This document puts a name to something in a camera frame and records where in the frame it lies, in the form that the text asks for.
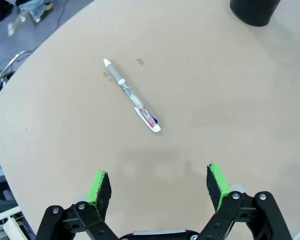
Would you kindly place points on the black mesh pen holder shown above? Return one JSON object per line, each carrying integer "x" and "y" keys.
{"x": 253, "y": 11}

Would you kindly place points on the white foam block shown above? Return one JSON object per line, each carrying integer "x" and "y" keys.
{"x": 17, "y": 228}

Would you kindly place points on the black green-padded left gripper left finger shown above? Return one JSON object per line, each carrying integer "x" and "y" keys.
{"x": 100, "y": 195}

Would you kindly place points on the pile of floor clutter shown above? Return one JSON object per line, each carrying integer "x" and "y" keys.
{"x": 32, "y": 12}

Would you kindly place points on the white clear multicolour ballpoint pen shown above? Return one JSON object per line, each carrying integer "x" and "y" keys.
{"x": 130, "y": 92}

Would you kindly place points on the chrome chair base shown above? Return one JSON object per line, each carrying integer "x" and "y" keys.
{"x": 7, "y": 68}

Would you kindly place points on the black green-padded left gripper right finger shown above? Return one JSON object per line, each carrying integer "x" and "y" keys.
{"x": 218, "y": 187}

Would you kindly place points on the grey plastic crate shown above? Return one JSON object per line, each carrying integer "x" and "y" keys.
{"x": 1, "y": 193}

